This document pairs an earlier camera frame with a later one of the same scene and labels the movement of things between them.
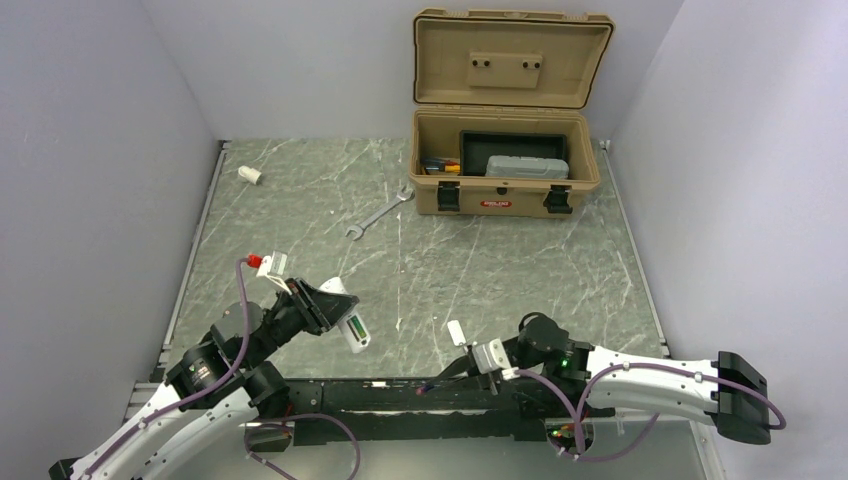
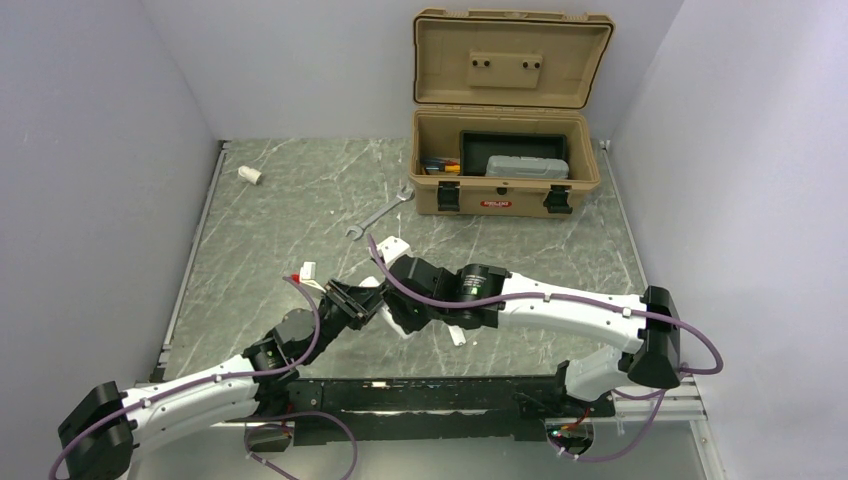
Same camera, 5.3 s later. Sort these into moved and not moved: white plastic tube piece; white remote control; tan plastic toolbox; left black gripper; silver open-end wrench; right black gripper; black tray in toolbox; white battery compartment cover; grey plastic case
Moved: white remote control; left black gripper; right black gripper
Not moved: grey plastic case; silver open-end wrench; black tray in toolbox; white battery compartment cover; white plastic tube piece; tan plastic toolbox
